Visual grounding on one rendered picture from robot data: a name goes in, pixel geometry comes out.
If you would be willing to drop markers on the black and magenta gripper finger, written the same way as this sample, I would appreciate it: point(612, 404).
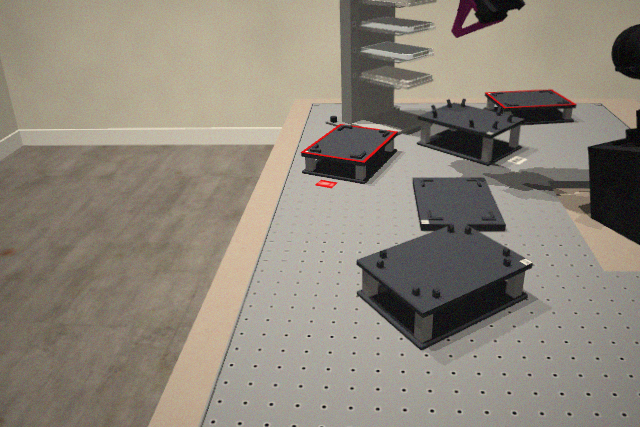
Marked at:
point(466, 14)
point(463, 5)

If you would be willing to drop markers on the white multi-well plate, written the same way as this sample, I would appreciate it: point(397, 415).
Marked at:
point(401, 78)
point(401, 52)

